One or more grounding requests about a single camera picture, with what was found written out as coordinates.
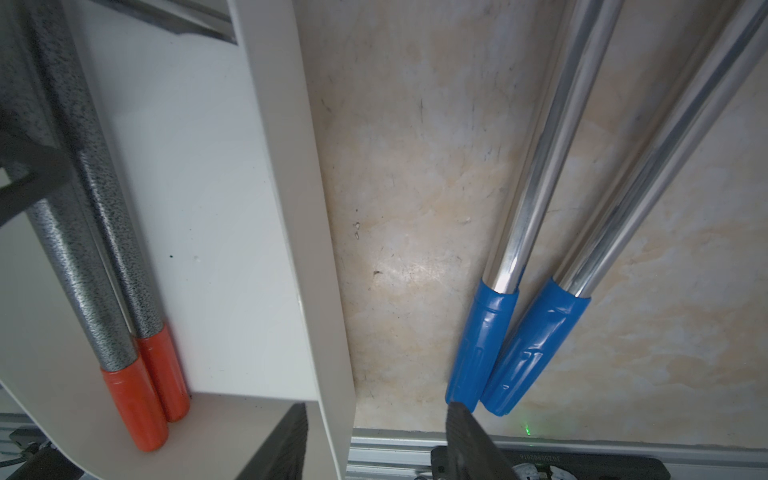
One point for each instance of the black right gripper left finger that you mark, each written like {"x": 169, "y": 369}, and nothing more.
{"x": 282, "y": 454}

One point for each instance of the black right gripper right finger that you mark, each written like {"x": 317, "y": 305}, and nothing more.
{"x": 470, "y": 451}

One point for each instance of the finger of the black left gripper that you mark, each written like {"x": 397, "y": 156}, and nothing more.
{"x": 48, "y": 168}

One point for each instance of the grey hoe red handle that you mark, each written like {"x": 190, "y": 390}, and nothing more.
{"x": 69, "y": 240}
{"x": 66, "y": 89}

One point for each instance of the cream storage box tray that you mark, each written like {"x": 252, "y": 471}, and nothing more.
{"x": 214, "y": 149}

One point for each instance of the steel hoe blue handle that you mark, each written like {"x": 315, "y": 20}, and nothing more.
{"x": 583, "y": 36}
{"x": 728, "y": 52}

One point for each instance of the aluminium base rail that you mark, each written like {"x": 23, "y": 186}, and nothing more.
{"x": 221, "y": 434}

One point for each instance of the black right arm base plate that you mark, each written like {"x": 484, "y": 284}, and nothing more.
{"x": 559, "y": 465}

